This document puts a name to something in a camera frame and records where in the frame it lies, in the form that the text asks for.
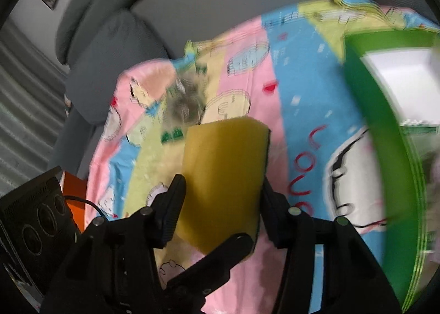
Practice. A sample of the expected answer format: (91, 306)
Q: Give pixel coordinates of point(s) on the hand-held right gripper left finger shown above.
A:
(172, 211)

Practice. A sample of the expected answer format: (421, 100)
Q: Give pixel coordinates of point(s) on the green cardboard box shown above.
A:
(378, 121)

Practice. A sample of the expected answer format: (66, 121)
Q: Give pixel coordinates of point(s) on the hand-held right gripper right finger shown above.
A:
(271, 217)

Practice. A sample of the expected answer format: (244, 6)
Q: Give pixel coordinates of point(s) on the yellow sponge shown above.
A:
(223, 169)

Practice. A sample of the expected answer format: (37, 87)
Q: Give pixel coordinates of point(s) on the grey curtain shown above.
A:
(24, 121)

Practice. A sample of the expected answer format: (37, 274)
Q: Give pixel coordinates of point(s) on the cartoon printed blanket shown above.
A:
(302, 94)

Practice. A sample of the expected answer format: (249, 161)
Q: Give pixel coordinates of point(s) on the grey sofa cushion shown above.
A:
(103, 59)

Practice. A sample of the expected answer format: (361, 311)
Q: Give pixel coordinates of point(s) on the orange box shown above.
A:
(74, 197)

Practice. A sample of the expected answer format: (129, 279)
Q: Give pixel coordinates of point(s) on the clear green-printed plastic bag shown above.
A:
(184, 104)
(426, 162)

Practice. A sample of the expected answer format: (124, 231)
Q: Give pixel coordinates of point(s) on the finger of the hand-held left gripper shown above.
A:
(213, 260)

